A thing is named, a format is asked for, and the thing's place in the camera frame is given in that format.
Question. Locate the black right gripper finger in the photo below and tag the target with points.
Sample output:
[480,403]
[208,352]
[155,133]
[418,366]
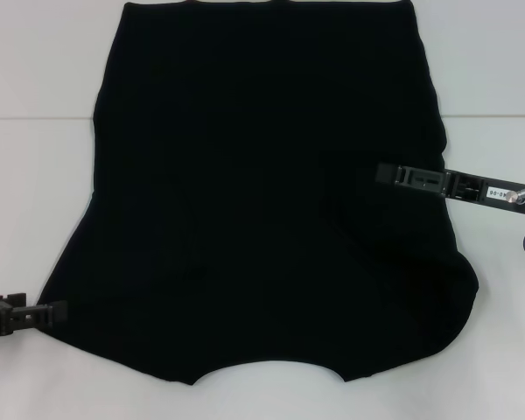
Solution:
[420,179]

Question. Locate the black t-shirt with FREE print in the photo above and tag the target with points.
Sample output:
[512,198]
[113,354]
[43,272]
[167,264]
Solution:
[245,175]

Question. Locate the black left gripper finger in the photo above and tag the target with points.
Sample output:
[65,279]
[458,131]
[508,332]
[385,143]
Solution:
[39,315]
[16,299]

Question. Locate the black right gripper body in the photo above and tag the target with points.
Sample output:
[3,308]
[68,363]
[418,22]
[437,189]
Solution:
[459,188]

